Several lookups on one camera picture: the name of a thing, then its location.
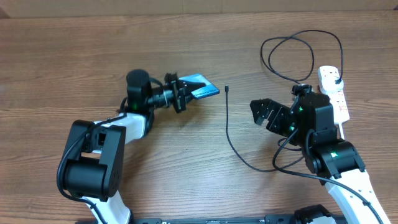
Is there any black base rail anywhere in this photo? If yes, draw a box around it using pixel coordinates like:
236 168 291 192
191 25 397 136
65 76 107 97
74 213 299 224

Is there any white power strip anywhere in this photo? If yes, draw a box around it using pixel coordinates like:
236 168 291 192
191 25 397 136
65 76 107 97
317 65 351 126

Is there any blue Galaxy smartphone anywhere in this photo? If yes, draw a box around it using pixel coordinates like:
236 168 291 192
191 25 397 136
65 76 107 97
179 73 220 100

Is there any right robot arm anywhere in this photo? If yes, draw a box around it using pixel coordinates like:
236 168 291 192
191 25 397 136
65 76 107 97
250 91 389 223

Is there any black USB charger cable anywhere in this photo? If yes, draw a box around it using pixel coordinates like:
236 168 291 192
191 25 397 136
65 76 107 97
224 29 345 173

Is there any white charger adapter plug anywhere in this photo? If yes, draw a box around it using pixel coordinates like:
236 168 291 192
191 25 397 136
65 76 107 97
320 77 344 95

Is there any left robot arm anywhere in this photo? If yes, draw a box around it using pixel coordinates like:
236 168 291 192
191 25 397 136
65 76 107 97
56 69 220 223

